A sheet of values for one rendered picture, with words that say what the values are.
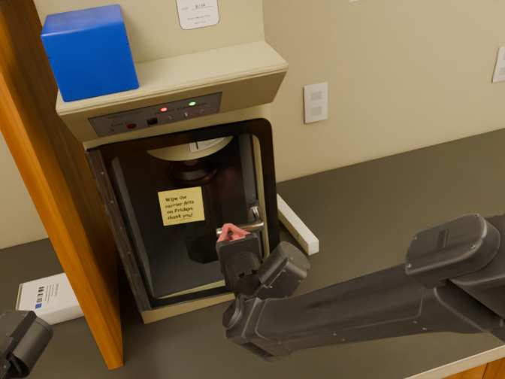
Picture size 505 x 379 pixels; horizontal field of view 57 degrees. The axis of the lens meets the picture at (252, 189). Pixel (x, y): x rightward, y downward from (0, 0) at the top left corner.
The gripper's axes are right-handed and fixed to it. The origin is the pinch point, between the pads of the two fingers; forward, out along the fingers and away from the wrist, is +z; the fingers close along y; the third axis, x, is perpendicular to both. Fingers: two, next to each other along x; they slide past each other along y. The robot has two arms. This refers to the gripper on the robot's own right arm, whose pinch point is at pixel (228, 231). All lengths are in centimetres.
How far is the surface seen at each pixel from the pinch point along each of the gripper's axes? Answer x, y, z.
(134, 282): 19.6, -11.8, 5.9
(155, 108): 8.0, 26.9, -1.4
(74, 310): 35.0, -23.4, 14.2
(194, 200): 4.7, 5.2, 4.6
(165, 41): 4.0, 33.4, 7.1
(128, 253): 18.8, -4.2, 5.8
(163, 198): 10.0, 6.8, 5.1
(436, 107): -79, -15, 50
